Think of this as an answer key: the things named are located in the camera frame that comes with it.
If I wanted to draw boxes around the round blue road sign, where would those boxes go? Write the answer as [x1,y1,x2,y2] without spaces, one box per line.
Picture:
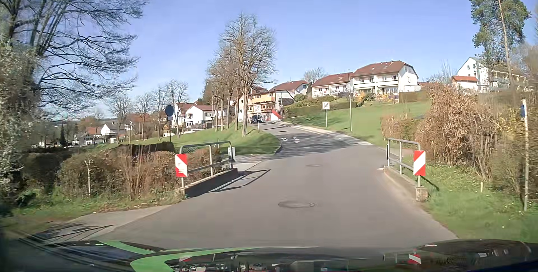
[164,104,175,142]

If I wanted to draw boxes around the large bare tree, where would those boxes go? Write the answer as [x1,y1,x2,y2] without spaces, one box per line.
[0,0,154,205]

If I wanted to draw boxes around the tall pine tree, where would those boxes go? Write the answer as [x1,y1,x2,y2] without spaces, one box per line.
[468,0,531,92]

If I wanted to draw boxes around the white house with brown roof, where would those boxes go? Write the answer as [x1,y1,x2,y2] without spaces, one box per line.
[269,80,311,109]

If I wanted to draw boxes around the grey metal bridge railing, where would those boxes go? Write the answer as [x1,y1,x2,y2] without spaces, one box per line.
[179,140,236,189]
[386,138,423,188]

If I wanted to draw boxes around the grass island with trees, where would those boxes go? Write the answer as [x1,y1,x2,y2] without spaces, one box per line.
[126,123,281,156]

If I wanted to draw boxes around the white pole with blue sign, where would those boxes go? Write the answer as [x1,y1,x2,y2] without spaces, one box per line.
[520,98,529,212]

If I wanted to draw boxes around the green hedge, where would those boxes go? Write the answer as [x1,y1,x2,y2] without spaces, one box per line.
[285,94,375,118]

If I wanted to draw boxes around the green grass slope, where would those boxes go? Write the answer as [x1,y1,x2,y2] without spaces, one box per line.
[286,101,538,243]

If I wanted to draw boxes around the dry brown bushes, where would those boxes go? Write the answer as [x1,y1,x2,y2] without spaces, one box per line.
[380,83,538,205]

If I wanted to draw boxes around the white house with red roof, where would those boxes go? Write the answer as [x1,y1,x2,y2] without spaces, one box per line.
[310,72,354,99]
[351,60,421,96]

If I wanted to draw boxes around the red white striped marker board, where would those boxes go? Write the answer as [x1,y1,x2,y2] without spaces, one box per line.
[175,154,188,178]
[413,150,426,177]

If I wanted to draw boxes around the brown leafless hedge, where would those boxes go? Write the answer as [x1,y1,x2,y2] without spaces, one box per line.
[21,142,228,201]

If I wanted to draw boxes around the yellow house with balconies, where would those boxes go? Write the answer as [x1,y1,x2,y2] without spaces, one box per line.
[237,86,283,123]

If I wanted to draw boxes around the row of bare trees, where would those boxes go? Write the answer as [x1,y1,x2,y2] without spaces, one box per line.
[107,13,278,142]

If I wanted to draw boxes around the lamp post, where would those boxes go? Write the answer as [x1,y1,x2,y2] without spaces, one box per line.
[347,69,354,134]

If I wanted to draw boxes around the grass verge with hedge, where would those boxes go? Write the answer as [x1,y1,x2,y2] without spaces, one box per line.
[0,188,185,226]

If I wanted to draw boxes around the grey paved footpath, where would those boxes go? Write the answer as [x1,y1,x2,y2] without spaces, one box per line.
[34,154,270,243]

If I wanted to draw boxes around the group of houses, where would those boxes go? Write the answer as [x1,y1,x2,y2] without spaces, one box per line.
[31,102,219,148]

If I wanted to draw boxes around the grey asphalt road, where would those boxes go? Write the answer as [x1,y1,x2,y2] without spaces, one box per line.
[99,122,459,251]

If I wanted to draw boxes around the white gabled building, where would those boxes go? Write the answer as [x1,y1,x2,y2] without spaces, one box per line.
[451,56,528,93]

